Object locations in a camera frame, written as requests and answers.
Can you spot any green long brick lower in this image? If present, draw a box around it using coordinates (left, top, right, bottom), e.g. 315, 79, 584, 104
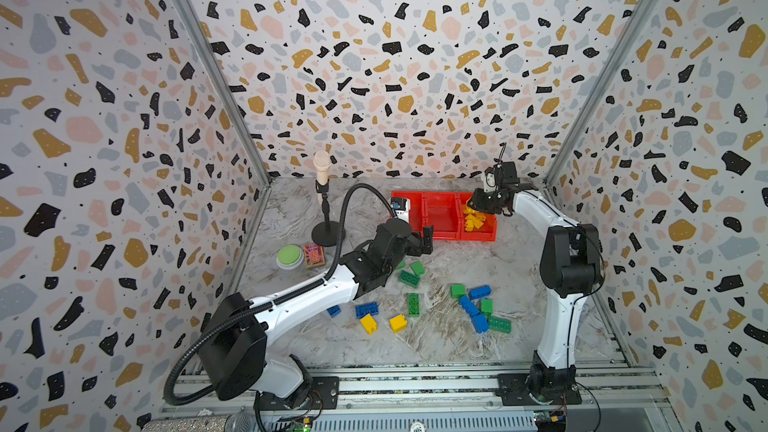
407, 293, 420, 317

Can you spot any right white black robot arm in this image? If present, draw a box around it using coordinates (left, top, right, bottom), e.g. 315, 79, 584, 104
468, 159, 604, 404

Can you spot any blue long brick lower left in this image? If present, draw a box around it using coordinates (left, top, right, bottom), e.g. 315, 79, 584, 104
355, 302, 379, 319

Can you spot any blue square brick right lower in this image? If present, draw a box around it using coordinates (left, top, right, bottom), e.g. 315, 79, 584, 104
471, 313, 490, 334

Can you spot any dark green long brick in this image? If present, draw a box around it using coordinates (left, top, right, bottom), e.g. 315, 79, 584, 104
398, 270, 420, 288
488, 316, 512, 334

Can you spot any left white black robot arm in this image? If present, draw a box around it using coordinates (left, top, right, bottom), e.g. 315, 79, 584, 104
198, 218, 434, 408

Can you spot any dark green long brick right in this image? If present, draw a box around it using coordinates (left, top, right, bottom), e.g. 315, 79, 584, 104
488, 316, 512, 334

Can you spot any microphone on black stand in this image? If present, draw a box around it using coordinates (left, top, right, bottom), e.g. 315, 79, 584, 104
312, 150, 345, 247

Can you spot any colourful small card box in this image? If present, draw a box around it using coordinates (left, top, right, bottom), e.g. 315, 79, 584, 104
303, 243, 326, 269

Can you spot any right red bin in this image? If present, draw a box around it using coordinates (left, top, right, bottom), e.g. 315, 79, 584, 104
457, 192, 498, 242

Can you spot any blue long brick right diagonal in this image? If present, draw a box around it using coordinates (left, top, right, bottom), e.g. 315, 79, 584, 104
458, 295, 480, 318

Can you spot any blue long brick right upper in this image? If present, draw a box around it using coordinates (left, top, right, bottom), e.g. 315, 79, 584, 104
467, 285, 492, 300

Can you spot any yellow long lego brick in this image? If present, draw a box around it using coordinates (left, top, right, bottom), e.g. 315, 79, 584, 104
464, 214, 485, 232

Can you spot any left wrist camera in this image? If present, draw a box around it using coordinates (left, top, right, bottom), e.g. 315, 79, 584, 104
391, 197, 411, 222

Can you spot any left red bin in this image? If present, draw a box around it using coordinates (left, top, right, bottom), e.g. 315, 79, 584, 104
391, 191, 423, 232

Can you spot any black corrugated cable hose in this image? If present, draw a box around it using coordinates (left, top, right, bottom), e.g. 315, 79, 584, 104
163, 182, 397, 407

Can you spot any middle red bin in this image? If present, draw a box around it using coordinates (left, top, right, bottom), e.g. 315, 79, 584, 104
422, 191, 463, 241

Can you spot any green square brick centre right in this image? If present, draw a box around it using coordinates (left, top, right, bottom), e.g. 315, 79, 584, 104
449, 284, 466, 300

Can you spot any green round button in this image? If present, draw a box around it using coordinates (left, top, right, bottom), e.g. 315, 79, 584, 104
276, 244, 305, 270

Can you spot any red bin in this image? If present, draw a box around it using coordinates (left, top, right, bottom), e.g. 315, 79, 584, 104
391, 191, 423, 232
422, 191, 463, 241
457, 192, 498, 242

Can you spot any blue long brick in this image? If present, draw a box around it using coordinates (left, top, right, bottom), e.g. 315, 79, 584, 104
467, 285, 492, 300
355, 302, 379, 319

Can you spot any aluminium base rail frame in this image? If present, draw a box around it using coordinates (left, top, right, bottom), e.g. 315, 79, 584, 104
143, 362, 685, 432

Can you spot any dark green long brick upper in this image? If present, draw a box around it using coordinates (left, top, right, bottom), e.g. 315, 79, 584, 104
398, 270, 420, 288

